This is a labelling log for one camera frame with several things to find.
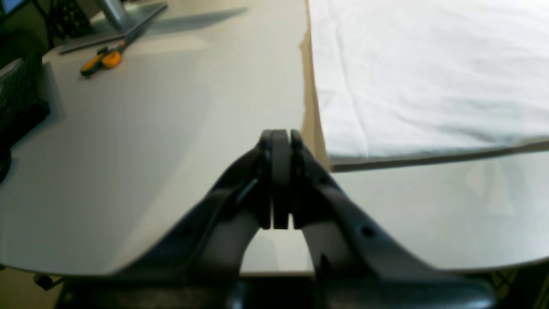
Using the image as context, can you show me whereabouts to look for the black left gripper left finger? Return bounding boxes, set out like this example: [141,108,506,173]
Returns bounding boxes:
[56,130,273,309]

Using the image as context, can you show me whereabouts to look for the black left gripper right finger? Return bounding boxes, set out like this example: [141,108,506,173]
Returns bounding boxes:
[290,130,497,309]

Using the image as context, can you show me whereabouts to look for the white T-shirt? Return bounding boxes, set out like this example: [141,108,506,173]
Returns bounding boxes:
[308,0,549,166]

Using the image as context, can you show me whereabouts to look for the tablet with grey stand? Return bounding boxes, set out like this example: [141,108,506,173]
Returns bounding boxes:
[58,0,167,55]

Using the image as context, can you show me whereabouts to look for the orange handled scissors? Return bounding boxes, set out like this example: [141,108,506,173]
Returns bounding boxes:
[80,21,150,78]

